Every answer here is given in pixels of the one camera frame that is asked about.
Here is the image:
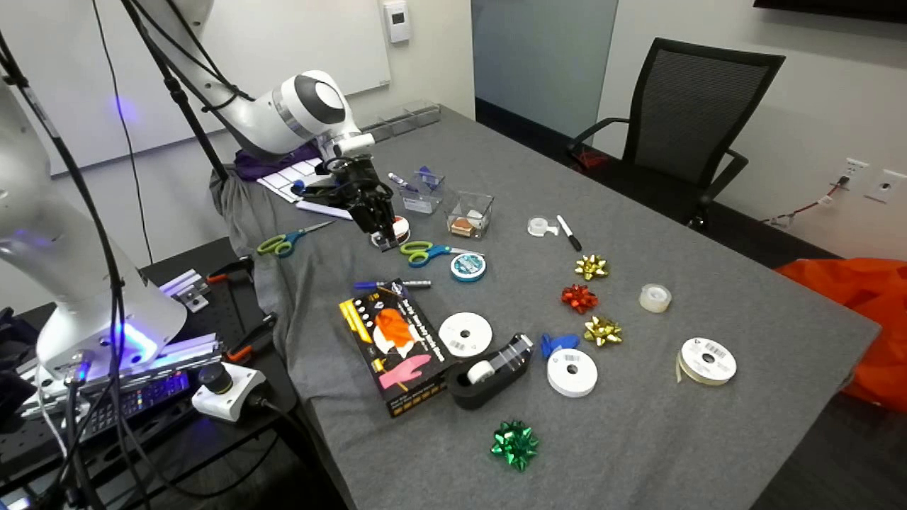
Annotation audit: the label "black tape dispenser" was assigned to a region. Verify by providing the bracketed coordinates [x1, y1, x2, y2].
[449, 330, 536, 411]

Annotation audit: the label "purple cloth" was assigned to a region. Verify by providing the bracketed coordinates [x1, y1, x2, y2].
[232, 138, 324, 183]

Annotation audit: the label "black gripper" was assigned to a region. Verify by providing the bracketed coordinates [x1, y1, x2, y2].
[326, 155, 414, 248]

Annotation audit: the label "black wall screen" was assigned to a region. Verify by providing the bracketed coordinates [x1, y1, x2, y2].
[752, 0, 907, 24]

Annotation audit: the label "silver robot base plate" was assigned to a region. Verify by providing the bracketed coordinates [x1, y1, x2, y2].
[18, 327, 224, 422]

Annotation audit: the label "purple and black marker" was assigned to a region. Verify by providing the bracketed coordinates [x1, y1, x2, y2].
[356, 274, 435, 291]

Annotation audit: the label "teal ribbon spool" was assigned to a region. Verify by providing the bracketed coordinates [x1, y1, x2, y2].
[449, 248, 490, 282]

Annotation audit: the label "black side cart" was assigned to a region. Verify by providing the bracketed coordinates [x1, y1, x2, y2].
[0, 235, 330, 510]

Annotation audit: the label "orange bag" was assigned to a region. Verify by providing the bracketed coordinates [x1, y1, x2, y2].
[777, 254, 907, 412]

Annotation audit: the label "black office chair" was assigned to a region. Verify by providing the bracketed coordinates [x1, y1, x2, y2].
[568, 37, 789, 230]

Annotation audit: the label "white wall outlet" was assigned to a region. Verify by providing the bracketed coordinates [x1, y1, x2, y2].
[842, 155, 874, 187]

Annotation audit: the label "green gift bow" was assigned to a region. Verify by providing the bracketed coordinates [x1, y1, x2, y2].
[487, 418, 541, 472]

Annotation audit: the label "black and white marker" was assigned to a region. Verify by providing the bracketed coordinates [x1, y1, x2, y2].
[554, 213, 588, 254]

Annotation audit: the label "small silver bracket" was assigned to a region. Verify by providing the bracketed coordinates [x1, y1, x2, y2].
[157, 266, 214, 315]

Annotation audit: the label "small clear tape dispenser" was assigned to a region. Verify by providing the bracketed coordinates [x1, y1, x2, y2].
[526, 215, 561, 241]

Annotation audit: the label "black wall cable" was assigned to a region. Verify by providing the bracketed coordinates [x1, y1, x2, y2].
[762, 172, 855, 230]

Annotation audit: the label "cream ribbon spool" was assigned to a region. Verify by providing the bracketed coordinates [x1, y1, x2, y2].
[676, 333, 743, 388]

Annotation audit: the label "clear plastic box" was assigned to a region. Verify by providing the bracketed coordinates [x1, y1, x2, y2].
[444, 190, 500, 241]

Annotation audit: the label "clear tape roll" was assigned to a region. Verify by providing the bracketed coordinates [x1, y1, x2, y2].
[638, 279, 676, 315]

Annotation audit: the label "red gift bow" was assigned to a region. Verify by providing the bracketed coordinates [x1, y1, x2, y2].
[560, 279, 602, 315]

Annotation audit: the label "grey table cloth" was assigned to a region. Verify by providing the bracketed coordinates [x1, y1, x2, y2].
[211, 101, 881, 510]

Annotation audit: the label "blue gift bow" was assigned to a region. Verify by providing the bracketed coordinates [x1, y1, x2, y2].
[536, 330, 581, 361]

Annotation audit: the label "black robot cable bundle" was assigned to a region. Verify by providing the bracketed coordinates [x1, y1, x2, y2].
[0, 37, 146, 510]

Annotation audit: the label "green and blue handled scissors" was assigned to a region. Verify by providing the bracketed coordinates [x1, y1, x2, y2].
[394, 238, 466, 268]

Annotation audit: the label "clear marker holder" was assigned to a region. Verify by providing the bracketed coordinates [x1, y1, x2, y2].
[401, 167, 449, 217]

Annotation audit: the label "black box with glove print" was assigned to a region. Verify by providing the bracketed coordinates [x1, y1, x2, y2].
[337, 278, 455, 418]

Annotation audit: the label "white wall thermostat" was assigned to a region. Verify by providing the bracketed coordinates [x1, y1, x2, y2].
[380, 0, 414, 45]

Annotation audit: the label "white wall plate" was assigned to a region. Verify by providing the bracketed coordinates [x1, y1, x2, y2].
[874, 167, 907, 204]

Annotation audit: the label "white notebook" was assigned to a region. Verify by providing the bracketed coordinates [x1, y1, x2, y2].
[295, 187, 357, 223]

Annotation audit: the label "white ribbon spool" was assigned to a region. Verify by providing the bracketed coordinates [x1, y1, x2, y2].
[546, 344, 602, 400]
[438, 309, 497, 361]

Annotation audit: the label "gold gift bow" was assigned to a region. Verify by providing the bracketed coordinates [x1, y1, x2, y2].
[581, 315, 626, 350]
[572, 252, 612, 282]

